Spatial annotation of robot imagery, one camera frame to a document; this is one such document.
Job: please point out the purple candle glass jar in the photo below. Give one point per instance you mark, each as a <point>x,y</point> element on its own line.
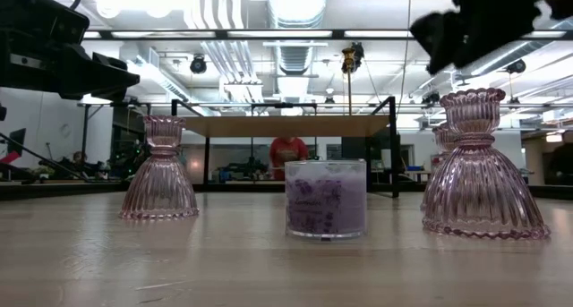
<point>325,199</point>

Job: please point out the black computer monitor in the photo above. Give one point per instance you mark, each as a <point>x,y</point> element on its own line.
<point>17,139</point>

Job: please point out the wooden shelf riser black legs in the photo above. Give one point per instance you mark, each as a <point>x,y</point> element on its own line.
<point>286,125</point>

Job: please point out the black overhead crossbar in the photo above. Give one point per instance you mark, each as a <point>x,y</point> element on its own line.
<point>336,34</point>

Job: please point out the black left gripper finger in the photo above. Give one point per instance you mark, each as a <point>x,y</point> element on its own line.
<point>96,63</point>
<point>103,87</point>

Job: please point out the short gold metal candlestick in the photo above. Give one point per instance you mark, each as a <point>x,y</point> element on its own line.
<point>349,90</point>

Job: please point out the person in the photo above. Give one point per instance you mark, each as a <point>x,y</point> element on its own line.
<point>288,152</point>
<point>561,161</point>
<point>79,159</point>

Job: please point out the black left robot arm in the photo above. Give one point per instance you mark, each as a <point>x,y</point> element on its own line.
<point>36,11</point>

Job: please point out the black ceiling spotlight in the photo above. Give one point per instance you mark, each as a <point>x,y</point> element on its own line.
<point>358,54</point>
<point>516,66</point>
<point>198,65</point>

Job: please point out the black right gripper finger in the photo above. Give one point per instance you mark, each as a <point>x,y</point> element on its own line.
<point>436,29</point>
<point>443,58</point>

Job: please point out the black metal table frame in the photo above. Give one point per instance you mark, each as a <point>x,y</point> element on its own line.
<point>45,191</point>

